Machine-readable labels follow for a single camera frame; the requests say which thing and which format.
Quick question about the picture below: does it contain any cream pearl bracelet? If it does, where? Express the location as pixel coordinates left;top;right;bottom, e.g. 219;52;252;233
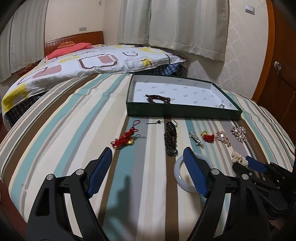
231;150;249;168

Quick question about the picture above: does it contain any rose gold flower brooch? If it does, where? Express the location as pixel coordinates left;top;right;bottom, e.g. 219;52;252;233
230;126;246;143

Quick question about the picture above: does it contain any gold rhinestone pendant brooch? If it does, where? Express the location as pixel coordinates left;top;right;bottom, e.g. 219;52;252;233
214;131;231;147

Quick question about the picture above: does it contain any red tassel gold charm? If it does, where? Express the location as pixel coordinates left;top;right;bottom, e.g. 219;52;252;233
201;130;215;143

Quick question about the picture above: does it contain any white jade bangle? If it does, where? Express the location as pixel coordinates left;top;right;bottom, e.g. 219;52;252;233
173;153;214;193

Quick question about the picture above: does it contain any black bead tassel strand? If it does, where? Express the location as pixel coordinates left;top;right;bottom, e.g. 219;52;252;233
147;118;178;157

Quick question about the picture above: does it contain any red knot gold charm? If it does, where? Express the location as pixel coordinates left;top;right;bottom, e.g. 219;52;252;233
110;120;140;150

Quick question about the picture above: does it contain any dark red bead bracelet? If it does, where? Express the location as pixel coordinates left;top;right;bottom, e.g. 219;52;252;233
145;93;171;105

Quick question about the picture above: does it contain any silver rhinestone brooch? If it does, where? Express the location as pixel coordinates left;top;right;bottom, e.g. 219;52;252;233
188;130;204;148

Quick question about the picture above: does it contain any wooden door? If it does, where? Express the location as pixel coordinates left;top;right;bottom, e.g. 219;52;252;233
252;1;295;142

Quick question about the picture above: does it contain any green shallow cardboard box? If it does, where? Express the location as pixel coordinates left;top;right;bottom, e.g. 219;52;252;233
126;74;242;121

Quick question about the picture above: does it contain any striped bed cover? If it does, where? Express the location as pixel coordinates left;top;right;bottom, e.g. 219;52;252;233
1;74;295;240

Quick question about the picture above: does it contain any silver door lock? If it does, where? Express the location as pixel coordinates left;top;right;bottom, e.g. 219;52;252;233
274;61;282;75

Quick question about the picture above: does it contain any blue plaid blanket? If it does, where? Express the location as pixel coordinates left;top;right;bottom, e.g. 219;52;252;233
147;63;185;76

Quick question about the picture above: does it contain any cream window curtain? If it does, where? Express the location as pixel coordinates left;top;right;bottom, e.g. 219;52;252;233
117;0;229;62

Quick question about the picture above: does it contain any white patterned quilt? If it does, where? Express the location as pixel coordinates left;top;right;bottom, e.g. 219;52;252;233
1;45;186;114

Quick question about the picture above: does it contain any red pillow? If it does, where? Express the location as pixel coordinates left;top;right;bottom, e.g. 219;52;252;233
46;43;93;60

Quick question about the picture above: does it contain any left side curtain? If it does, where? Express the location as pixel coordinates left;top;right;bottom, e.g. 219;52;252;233
1;1;48;82

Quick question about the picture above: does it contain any wooden headboard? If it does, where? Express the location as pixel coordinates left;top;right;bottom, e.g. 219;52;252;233
44;31;104;56

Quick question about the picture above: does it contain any wall light switch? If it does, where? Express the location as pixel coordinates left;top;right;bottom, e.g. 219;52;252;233
245;5;255;15

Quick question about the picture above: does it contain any wall power socket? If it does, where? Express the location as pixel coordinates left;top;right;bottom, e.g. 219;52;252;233
79;27;87;32

